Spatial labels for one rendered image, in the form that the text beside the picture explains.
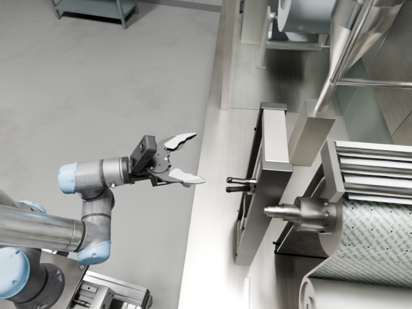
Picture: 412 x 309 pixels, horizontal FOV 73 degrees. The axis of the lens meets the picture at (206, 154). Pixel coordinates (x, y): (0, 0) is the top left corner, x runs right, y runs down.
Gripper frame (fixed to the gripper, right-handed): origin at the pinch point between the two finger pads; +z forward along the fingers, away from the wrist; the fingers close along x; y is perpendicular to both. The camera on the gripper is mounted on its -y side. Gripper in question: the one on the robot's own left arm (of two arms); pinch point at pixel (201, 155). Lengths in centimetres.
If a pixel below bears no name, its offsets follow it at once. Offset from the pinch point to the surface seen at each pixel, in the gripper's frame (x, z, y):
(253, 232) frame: 20.8, 8.9, 3.1
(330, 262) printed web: 31.5, 17.5, -11.3
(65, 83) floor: -186, -103, 150
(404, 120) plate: -3, 62, 2
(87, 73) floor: -197, -82, 152
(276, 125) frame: 8.1, 12.3, -21.6
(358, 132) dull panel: -15, 67, 28
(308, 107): -16.5, 39.1, 8.8
